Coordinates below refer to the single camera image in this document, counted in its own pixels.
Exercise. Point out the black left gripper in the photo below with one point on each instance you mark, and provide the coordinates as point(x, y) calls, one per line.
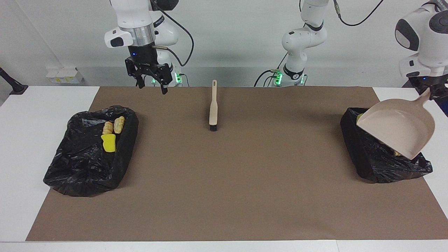
point(428, 82)

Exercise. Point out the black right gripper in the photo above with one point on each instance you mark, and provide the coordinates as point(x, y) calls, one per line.
point(141, 56)

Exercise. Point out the beige plastic dustpan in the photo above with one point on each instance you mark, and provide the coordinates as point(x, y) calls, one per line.
point(399, 129)

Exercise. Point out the pale bread chunk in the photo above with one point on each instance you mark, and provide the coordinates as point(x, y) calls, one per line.
point(119, 125)

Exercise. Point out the striped croissant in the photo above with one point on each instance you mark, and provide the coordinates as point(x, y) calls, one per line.
point(107, 128)

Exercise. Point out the beige hand brush black bristles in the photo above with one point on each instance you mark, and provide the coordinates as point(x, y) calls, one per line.
point(213, 108)

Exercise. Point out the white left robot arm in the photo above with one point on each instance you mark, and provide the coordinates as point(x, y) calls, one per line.
point(301, 38)

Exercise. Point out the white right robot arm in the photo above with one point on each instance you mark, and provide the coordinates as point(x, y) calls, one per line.
point(133, 14)

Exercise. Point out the boxy black bag lined bin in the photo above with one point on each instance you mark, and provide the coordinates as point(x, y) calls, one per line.
point(371, 157)

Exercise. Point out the loose black bag lined bin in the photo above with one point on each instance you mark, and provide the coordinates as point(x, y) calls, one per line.
point(80, 164)

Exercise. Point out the brown table mat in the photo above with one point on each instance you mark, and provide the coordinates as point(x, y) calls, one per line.
point(224, 217)

